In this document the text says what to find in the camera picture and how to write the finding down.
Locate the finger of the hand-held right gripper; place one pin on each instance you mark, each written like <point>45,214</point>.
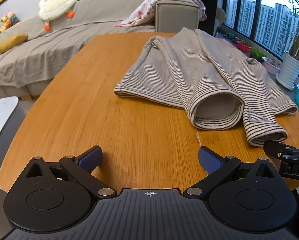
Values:
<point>274,148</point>

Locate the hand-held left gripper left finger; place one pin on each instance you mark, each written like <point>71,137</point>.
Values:
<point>90,158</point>

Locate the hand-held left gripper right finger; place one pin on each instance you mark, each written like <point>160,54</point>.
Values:
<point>209,160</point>

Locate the striped beige sweater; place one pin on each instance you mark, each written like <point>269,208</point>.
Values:
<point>189,75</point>

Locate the white ribbed plant pot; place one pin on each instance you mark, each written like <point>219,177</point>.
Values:
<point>289,67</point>

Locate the pink basin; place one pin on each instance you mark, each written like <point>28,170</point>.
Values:
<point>270,67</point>

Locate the small green potted plant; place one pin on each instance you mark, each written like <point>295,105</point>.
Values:
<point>257,53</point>

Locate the white marble coffee table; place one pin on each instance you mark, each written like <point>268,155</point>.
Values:
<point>2,115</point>

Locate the red basin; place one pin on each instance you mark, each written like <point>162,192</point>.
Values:
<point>243,46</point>

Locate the grey sofa cover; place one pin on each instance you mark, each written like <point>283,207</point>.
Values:
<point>64,50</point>

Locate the small yellow pillow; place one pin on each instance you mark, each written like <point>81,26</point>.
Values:
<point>10,42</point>

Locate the beige sofa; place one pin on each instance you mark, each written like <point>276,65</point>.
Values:
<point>175,17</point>

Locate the white goose plush toy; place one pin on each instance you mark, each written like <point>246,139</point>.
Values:
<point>57,5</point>

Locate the pink floral blanket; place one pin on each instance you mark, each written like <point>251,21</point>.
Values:
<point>144,10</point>

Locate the orange dog plush toy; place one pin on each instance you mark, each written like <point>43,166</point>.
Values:
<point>5,22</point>

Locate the pink plush toy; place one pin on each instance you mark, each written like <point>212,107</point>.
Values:
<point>13,17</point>

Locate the black window frame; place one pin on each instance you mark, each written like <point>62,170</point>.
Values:
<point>257,17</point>

